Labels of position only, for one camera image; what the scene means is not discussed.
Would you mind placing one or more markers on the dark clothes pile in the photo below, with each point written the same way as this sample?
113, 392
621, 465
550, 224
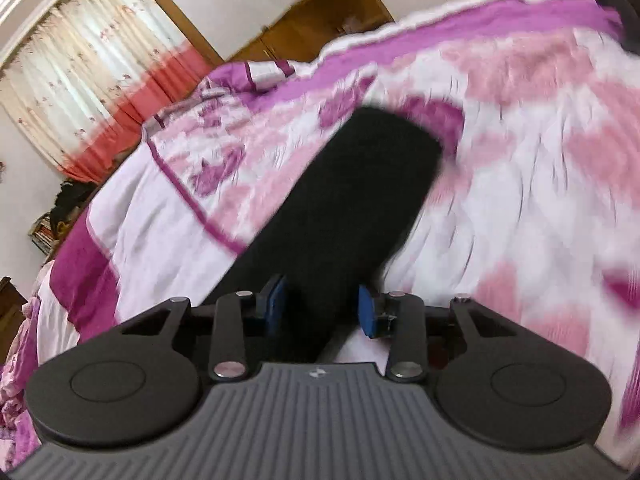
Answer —
72, 205

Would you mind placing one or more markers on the white and red curtain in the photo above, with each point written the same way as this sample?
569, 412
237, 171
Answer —
85, 75

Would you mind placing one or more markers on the dark wooden furniture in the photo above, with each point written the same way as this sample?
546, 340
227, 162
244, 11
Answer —
11, 310

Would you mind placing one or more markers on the wooden cabinet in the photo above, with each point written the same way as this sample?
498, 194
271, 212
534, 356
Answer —
320, 20

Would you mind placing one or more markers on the black cloth garment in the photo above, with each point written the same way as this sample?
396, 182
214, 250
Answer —
340, 200

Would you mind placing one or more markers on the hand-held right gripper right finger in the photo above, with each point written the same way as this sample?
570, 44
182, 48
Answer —
367, 311

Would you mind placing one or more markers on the dark cloth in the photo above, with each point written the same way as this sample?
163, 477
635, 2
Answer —
617, 10

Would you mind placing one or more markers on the wooden window frame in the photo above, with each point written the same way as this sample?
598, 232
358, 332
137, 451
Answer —
190, 25

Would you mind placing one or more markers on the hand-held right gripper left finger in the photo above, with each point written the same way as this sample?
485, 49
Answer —
273, 306

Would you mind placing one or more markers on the pink purple floral blanket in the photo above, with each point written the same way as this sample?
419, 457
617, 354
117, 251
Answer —
525, 160

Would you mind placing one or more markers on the stack of books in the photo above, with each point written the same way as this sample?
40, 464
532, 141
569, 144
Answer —
45, 235

